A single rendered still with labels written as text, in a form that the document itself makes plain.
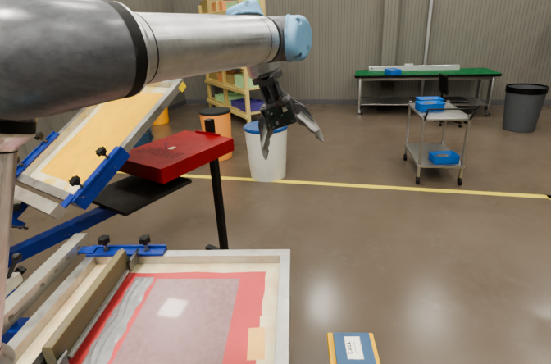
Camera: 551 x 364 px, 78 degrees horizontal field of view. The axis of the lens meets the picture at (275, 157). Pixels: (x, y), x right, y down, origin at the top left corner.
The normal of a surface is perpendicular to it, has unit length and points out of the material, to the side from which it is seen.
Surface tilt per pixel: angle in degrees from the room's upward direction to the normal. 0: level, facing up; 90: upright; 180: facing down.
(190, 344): 0
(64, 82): 113
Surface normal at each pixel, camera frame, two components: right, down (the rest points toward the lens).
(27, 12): 0.31, -0.38
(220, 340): -0.04, -0.94
